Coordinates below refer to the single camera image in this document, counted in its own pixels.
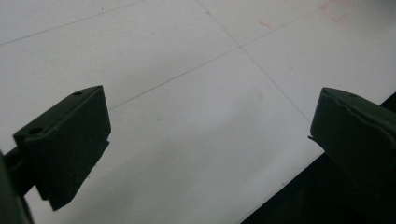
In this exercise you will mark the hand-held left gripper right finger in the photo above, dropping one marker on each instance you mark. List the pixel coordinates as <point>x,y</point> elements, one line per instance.
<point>358,137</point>

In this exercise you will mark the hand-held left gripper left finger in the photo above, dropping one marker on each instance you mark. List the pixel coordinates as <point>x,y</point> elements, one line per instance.
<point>68,137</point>

